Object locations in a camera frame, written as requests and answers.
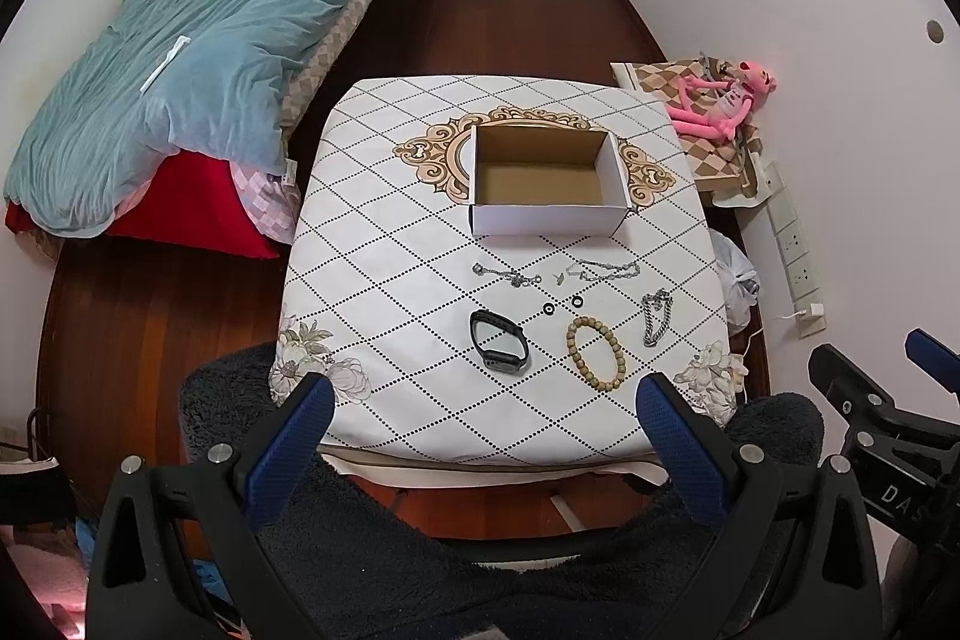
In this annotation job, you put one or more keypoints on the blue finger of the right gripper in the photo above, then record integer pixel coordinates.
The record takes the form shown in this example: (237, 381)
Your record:
(936, 359)
(862, 404)

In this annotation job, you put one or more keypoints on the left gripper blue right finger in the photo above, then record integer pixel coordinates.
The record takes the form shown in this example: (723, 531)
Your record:
(691, 447)

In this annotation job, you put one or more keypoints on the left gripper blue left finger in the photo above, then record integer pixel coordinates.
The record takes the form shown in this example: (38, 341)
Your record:
(279, 448)

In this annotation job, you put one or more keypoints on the black smart band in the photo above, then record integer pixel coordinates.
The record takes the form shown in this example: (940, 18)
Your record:
(500, 343)

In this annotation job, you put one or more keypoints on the white phone charger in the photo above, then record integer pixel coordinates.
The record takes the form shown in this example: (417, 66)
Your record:
(813, 311)

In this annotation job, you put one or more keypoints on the dark fuzzy seat cushion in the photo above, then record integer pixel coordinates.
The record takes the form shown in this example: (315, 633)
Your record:
(362, 573)

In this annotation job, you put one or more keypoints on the white power strip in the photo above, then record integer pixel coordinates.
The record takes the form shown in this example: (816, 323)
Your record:
(794, 252)

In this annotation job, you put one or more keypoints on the white plastic bag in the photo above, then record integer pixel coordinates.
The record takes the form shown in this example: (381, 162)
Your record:
(740, 283)

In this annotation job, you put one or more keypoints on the white diamond pattern tablecloth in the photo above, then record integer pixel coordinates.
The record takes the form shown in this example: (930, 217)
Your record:
(385, 272)

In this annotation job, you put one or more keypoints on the brown checkered cushion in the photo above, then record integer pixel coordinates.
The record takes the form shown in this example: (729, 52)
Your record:
(716, 167)

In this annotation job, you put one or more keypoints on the red bed sheet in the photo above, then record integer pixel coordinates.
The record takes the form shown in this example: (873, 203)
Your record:
(193, 201)

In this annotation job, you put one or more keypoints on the open cardboard box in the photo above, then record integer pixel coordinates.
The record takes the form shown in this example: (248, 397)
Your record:
(546, 181)

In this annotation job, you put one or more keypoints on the pink panther plush toy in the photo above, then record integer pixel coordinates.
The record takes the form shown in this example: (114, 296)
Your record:
(734, 100)

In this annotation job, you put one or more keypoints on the light blue duvet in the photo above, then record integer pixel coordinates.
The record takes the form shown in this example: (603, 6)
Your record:
(164, 77)

